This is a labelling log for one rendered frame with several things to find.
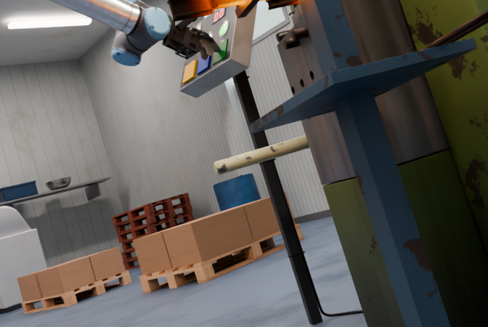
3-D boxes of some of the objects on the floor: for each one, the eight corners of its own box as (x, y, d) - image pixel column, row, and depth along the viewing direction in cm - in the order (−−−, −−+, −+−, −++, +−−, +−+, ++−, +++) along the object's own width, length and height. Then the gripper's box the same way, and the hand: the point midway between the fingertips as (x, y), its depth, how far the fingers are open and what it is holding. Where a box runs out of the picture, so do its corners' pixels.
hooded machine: (41, 298, 848) (15, 206, 860) (57, 294, 802) (30, 198, 814) (-8, 315, 803) (-34, 218, 814) (6, 313, 757) (-21, 210, 768)
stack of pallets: (206, 246, 841) (189, 192, 848) (162, 262, 793) (144, 204, 799) (167, 255, 924) (152, 205, 931) (125, 270, 875) (110, 217, 882)
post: (313, 325, 212) (223, 39, 221) (309, 323, 216) (221, 43, 225) (323, 321, 213) (233, 37, 222) (319, 320, 217) (231, 41, 226)
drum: (279, 229, 721) (261, 168, 727) (248, 241, 688) (229, 178, 694) (253, 235, 761) (234, 178, 767) (221, 247, 728) (203, 187, 734)
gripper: (157, 47, 198) (210, 72, 209) (171, 36, 191) (224, 62, 202) (161, 25, 201) (213, 51, 212) (175, 14, 194) (228, 41, 205)
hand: (217, 48), depth 207 cm, fingers closed
